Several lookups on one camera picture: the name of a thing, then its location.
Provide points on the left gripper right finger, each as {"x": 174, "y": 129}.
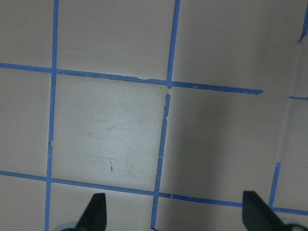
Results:
{"x": 257, "y": 216}

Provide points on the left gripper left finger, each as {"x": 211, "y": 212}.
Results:
{"x": 94, "y": 217}

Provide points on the brown paper table cover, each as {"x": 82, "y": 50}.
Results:
{"x": 172, "y": 108}

